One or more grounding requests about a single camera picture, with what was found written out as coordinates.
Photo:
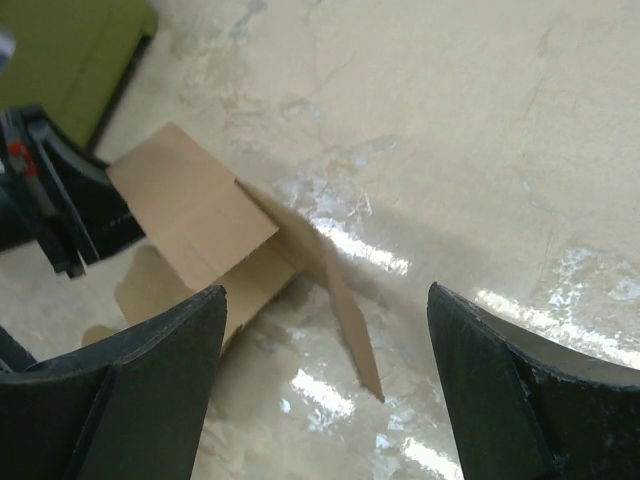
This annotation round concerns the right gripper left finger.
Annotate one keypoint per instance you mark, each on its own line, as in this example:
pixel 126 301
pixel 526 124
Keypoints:
pixel 129 406

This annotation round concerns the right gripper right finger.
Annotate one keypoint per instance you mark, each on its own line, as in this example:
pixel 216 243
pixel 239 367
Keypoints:
pixel 524 407

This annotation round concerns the green plastic bin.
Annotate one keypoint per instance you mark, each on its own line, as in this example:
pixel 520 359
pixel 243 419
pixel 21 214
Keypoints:
pixel 72 58

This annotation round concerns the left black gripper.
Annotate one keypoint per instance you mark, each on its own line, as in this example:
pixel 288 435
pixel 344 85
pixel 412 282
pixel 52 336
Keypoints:
pixel 58 194

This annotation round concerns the brown cardboard box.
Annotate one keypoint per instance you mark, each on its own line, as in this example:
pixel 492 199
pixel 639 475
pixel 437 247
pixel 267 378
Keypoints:
pixel 205 227

